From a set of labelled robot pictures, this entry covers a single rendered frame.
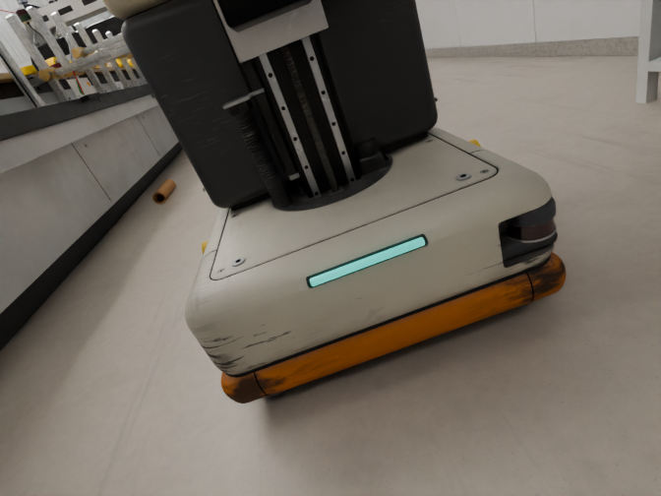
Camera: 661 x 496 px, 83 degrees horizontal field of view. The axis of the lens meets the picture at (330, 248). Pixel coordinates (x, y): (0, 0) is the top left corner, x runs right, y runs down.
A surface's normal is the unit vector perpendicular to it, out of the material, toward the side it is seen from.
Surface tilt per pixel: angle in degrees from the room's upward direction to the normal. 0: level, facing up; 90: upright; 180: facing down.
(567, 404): 0
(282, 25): 90
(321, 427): 0
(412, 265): 90
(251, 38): 90
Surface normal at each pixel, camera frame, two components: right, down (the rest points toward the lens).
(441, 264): 0.13, 0.45
